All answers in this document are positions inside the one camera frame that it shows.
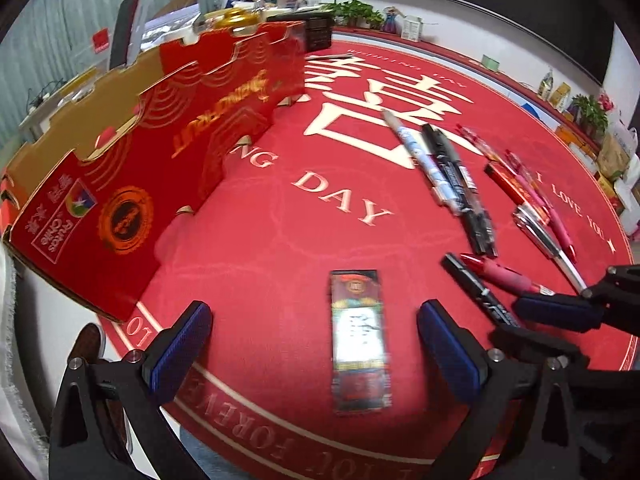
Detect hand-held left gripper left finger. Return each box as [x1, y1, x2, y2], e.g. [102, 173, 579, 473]
[48, 300, 213, 480]

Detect red cardboard box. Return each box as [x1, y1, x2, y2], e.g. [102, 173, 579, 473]
[0, 20, 307, 323]

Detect person's jeans leg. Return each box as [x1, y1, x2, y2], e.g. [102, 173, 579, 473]
[187, 432, 236, 480]

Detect black box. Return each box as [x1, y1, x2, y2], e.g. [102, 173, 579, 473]
[267, 10, 336, 52]

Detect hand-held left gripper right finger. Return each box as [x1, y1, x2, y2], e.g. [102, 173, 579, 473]
[417, 300, 591, 480]

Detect round red printed mat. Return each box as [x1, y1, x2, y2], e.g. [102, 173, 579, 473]
[97, 27, 638, 480]

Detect green potted plant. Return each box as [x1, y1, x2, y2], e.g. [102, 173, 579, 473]
[325, 0, 385, 28]

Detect white blue marker pen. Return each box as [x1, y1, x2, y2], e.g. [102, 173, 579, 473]
[381, 109, 451, 206]

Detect clear red pen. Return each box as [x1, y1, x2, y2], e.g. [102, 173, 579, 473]
[456, 126, 551, 226]

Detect short black marker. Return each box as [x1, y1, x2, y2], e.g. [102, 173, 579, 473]
[441, 254, 523, 328]

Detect dark board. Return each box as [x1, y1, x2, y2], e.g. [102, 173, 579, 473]
[109, 0, 141, 71]

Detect potted plant with pink flowers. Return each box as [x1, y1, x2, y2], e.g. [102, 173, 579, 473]
[570, 92, 613, 136]

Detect white table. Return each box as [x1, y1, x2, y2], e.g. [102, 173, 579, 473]
[17, 67, 116, 141]

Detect small white box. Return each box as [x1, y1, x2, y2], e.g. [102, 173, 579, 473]
[400, 16, 425, 42]

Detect brown paper bag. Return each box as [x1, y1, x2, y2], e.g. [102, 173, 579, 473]
[595, 132, 631, 181]

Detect long black marker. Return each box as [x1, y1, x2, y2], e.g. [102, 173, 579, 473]
[421, 124, 499, 257]

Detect small red pack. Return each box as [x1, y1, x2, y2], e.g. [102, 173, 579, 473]
[484, 161, 532, 207]

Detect gold lid jar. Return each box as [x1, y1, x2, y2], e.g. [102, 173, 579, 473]
[202, 7, 261, 36]

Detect orange box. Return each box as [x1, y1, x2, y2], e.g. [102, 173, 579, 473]
[555, 125, 598, 153]

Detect grey vertical blinds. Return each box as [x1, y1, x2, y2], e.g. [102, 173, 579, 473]
[0, 0, 226, 136]

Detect red pen with pink grip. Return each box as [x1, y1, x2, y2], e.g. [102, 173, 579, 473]
[459, 253, 556, 297]

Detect silver grey pen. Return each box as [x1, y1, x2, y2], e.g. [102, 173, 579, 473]
[512, 207, 588, 293]

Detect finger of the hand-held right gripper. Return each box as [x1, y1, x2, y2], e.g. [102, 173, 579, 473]
[512, 266, 640, 333]
[490, 326, 591, 367]

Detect dark wall screen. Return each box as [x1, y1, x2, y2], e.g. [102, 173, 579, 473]
[364, 0, 617, 86]

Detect small printed pack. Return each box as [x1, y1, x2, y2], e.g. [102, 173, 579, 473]
[329, 269, 393, 416]

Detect brown shoe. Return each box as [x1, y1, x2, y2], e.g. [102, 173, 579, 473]
[67, 322, 103, 366]

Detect white cloth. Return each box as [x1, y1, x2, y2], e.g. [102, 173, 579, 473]
[0, 247, 31, 411]

